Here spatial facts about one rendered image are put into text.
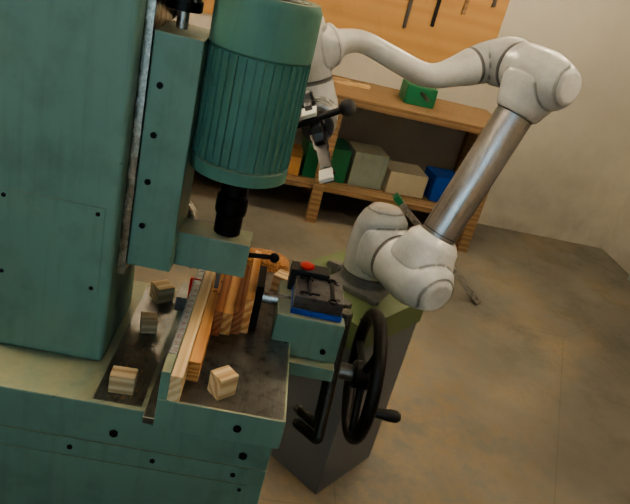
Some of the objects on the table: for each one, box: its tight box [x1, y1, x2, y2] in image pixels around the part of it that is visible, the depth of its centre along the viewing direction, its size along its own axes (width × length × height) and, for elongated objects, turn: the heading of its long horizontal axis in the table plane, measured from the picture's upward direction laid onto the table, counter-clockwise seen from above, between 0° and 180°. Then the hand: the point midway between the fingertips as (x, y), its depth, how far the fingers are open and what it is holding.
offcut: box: [207, 365, 239, 401], centre depth 106 cm, size 4×3×4 cm
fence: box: [157, 270, 206, 400], centre depth 128 cm, size 60×2×6 cm, turn 155°
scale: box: [169, 269, 205, 354], centre depth 126 cm, size 50×1×1 cm, turn 155°
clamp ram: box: [249, 266, 291, 326], centre depth 128 cm, size 9×8×9 cm
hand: (317, 147), depth 129 cm, fingers open, 13 cm apart
